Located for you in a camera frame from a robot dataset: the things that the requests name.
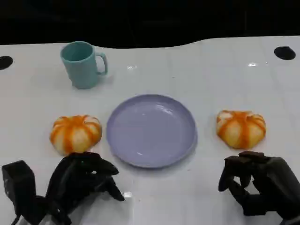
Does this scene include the orange and white bread roll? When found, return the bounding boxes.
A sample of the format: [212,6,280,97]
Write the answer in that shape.
[49,114,103,156]
[216,110,267,150]

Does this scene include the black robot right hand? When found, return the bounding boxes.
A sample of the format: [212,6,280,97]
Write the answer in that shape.
[218,151,300,220]

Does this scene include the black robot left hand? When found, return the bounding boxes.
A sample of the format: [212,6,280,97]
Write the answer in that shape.
[45,151,126,225]

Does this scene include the black table cable hole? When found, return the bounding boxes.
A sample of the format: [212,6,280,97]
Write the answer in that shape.
[0,55,14,70]
[273,46,297,60]

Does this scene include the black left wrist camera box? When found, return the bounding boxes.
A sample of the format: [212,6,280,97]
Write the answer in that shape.
[1,160,38,220]

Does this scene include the lilac plate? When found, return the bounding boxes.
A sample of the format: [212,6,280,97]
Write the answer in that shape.
[106,94,198,169]

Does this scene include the pale green mug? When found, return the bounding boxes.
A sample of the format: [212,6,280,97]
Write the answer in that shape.
[60,41,109,90]

